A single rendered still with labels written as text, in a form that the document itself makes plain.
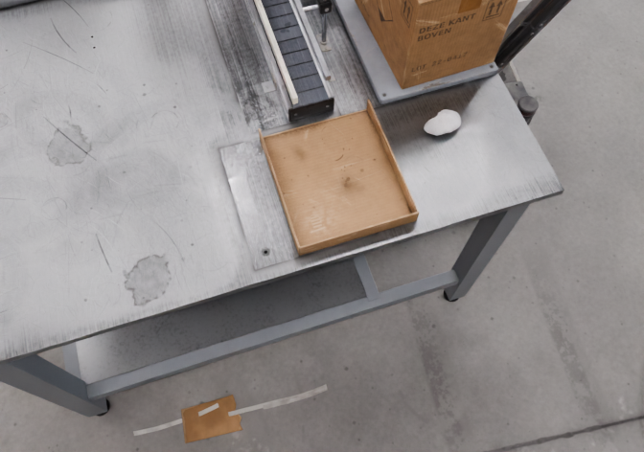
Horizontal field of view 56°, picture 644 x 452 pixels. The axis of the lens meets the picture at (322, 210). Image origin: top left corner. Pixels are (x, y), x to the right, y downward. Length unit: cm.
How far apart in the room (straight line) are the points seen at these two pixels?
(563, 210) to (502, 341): 56
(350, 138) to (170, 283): 50
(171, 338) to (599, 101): 188
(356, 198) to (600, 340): 120
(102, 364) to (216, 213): 75
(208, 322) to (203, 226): 61
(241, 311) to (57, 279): 69
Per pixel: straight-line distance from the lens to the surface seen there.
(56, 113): 154
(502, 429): 209
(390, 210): 130
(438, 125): 140
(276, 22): 153
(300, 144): 137
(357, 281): 188
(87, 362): 192
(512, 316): 218
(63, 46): 166
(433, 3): 127
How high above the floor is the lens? 199
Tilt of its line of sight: 64 degrees down
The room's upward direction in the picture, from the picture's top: 1 degrees clockwise
